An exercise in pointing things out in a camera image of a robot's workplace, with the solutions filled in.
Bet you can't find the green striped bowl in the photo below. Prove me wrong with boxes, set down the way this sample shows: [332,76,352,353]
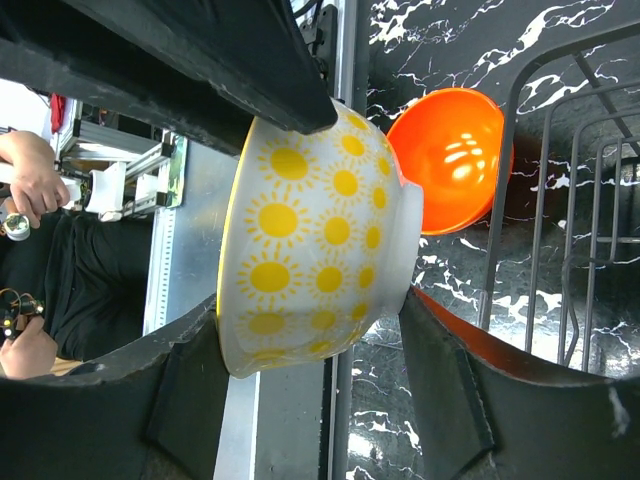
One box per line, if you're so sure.
[216,103,423,378]

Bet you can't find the aluminium frame structure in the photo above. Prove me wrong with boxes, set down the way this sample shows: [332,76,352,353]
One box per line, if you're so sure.
[51,99,188,222]

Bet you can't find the wire dish rack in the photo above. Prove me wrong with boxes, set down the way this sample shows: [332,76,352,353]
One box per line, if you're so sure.
[477,27,640,369]

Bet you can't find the person upper hand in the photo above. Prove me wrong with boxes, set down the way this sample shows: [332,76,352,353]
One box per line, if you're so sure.
[1,131,70,228]

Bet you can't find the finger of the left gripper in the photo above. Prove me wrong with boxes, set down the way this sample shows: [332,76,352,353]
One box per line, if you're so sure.
[1,1,337,154]

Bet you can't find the bottom orange bowl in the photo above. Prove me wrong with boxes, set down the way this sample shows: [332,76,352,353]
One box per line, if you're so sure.
[387,87,504,235]

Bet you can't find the white slotted cable duct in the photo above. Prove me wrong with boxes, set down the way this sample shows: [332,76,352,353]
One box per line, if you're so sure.
[143,208,176,335]

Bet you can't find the person black clothed torso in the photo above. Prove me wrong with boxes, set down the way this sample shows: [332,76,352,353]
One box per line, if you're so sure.
[1,211,152,361]

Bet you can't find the person lower hand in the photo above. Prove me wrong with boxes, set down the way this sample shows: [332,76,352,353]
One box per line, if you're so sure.
[1,316,57,380]

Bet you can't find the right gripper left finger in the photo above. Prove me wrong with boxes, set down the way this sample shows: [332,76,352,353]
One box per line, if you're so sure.
[1,296,229,479]

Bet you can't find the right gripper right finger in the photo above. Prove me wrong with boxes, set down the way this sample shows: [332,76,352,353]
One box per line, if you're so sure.
[399,289,639,479]

